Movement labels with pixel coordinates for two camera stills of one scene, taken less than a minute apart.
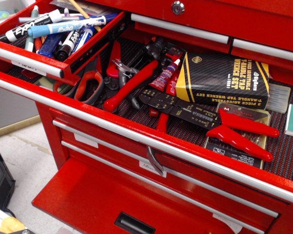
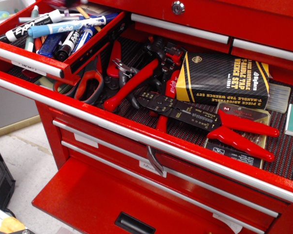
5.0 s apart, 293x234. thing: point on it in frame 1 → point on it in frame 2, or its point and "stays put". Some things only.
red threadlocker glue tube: [161, 80] → [64, 3]
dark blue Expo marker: [104, 19] stays put
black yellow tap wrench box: [210, 78] stays put
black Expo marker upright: [69, 44] stays put
